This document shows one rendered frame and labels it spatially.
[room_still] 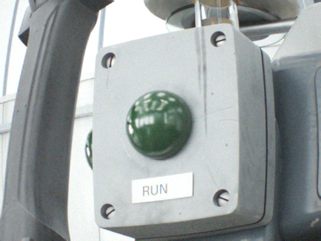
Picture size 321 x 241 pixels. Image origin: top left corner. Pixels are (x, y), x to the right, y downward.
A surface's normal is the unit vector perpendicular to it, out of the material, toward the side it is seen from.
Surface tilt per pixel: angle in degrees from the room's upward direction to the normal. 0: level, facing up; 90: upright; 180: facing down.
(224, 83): 90
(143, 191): 90
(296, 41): 90
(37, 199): 67
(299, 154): 90
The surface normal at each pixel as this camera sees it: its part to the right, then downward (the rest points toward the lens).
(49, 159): 0.72, -0.44
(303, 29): -0.97, -0.07
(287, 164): -0.50, -0.26
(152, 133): -0.30, 0.18
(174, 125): 0.37, -0.01
